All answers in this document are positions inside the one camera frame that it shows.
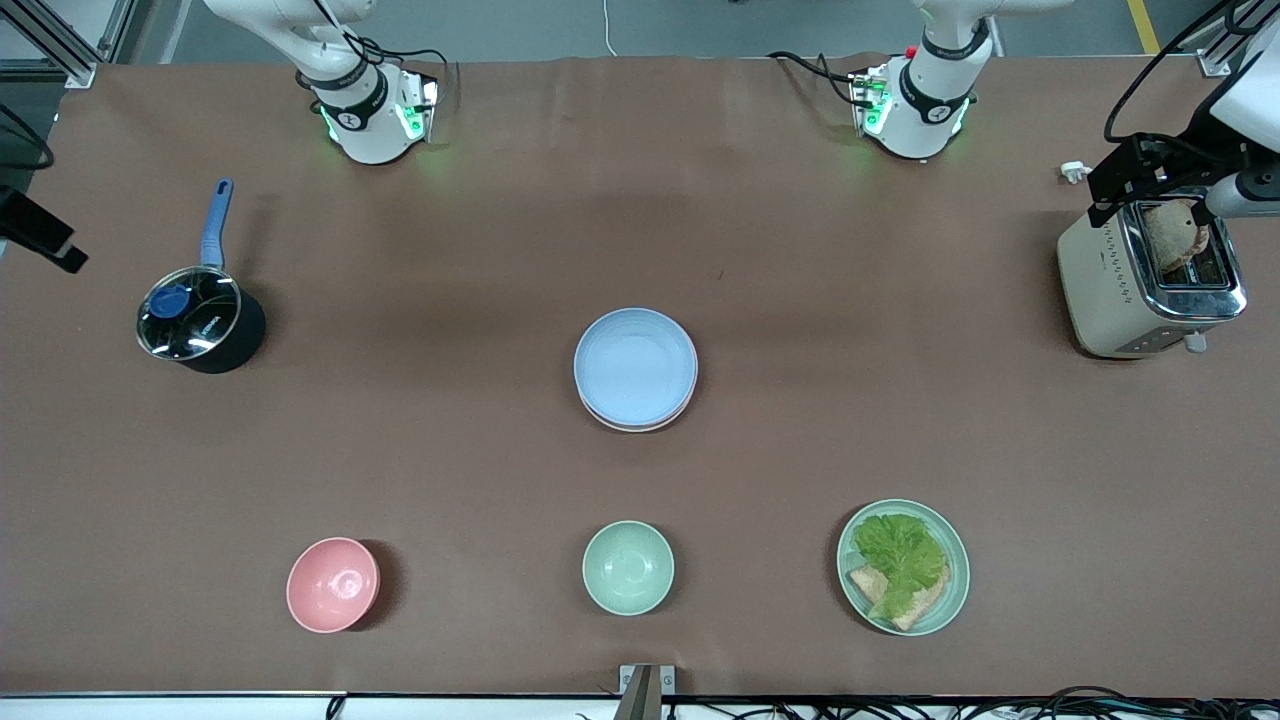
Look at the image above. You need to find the blue plate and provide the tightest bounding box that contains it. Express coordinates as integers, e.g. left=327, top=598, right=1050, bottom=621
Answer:
left=573, top=307, right=699, bottom=426

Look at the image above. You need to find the pink plate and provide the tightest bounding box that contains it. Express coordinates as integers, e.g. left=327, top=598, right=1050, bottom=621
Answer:
left=577, top=385, right=696, bottom=431

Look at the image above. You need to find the brown toast slice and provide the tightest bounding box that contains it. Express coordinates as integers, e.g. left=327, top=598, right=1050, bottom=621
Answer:
left=1143, top=200, right=1211, bottom=273

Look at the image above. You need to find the beige chrome toaster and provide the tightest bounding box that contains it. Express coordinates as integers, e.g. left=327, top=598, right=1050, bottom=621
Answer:
left=1057, top=190, right=1249, bottom=361

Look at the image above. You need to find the glass lid blue knob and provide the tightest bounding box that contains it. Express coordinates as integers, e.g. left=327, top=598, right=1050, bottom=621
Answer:
left=137, top=266, right=243, bottom=361

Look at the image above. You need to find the green lettuce leaf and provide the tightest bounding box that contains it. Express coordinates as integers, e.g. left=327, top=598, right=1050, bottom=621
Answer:
left=852, top=513, right=949, bottom=621

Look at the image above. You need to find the green plate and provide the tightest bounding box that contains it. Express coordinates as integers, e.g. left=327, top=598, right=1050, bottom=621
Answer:
left=836, top=499, right=971, bottom=637

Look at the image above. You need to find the pink bowl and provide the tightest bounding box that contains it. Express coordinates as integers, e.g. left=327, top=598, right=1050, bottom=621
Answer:
left=286, top=537, right=381, bottom=634

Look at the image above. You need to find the brown bread slice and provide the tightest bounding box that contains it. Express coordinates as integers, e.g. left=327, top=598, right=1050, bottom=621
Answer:
left=848, top=562, right=953, bottom=633

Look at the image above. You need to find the brown table cover sheet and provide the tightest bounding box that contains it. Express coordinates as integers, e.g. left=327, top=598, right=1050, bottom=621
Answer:
left=0, top=55, right=1280, bottom=698

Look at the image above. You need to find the beige plate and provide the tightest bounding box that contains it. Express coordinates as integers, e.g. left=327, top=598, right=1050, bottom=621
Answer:
left=580, top=395, right=693, bottom=435

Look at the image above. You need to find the green bowl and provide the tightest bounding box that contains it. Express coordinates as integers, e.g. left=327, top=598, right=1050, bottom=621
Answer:
left=582, top=520, right=675, bottom=617

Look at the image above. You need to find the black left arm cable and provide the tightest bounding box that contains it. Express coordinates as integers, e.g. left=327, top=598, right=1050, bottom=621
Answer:
left=1103, top=0, right=1280, bottom=151

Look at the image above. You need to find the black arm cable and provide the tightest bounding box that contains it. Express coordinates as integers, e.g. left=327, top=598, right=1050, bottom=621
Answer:
left=1103, top=0, right=1280, bottom=151
left=0, top=100, right=57, bottom=173

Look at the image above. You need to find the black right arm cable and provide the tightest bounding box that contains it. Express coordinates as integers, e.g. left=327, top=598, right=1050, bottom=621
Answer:
left=0, top=100, right=57, bottom=173

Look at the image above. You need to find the aluminium frame profile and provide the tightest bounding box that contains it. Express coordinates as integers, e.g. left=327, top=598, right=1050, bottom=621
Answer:
left=1195, top=0, right=1280, bottom=78
left=0, top=0, right=101, bottom=89

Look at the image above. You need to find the black saucepan blue handle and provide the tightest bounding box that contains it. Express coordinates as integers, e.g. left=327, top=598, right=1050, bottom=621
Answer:
left=135, top=178, right=268, bottom=376

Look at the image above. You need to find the black base cable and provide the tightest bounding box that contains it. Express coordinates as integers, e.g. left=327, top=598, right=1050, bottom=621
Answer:
left=768, top=50, right=863, bottom=106
left=355, top=38, right=463, bottom=96

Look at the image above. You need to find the black cable bundle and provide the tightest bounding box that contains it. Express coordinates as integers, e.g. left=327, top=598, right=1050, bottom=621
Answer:
left=665, top=685, right=1280, bottom=720

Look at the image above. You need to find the metal camera bracket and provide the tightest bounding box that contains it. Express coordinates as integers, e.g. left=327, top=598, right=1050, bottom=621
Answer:
left=618, top=664, right=676, bottom=720

